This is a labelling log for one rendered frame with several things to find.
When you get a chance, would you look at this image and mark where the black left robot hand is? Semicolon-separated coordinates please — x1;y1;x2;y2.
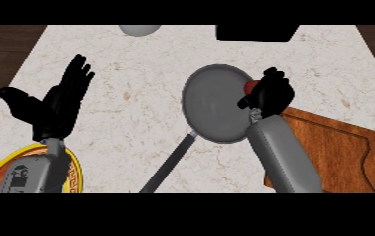
0;53;96;143

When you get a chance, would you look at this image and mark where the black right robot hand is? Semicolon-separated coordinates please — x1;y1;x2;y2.
236;66;295;119

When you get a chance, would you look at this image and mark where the red tomato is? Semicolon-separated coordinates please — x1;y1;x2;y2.
244;80;261;95

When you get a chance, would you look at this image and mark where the grey frying pan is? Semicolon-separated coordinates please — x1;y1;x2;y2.
139;63;258;194

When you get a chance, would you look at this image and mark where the brown wooden cutting board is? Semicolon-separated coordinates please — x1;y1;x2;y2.
263;106;375;194

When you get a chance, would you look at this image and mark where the black appliance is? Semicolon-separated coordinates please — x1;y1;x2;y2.
215;25;300;43

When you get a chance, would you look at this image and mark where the yellow rimmed plate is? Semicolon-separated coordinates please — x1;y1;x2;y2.
0;142;86;194

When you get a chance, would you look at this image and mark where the grey round bowl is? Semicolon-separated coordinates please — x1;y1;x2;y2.
117;25;162;38

